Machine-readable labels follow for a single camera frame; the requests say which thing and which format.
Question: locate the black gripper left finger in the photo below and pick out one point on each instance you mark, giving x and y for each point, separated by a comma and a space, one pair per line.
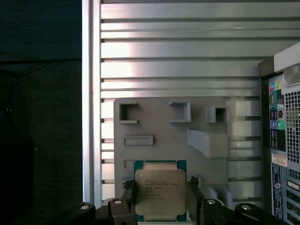
117, 213

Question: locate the silver CPU green board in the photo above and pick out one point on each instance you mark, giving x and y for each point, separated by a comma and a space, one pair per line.
159, 187

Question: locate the grey printed parts rack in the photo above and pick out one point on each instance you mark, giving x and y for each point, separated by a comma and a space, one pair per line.
159, 145

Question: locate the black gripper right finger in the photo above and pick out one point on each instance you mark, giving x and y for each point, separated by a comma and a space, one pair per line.
211, 213

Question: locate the black open PC case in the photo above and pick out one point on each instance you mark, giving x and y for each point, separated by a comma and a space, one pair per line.
266, 140

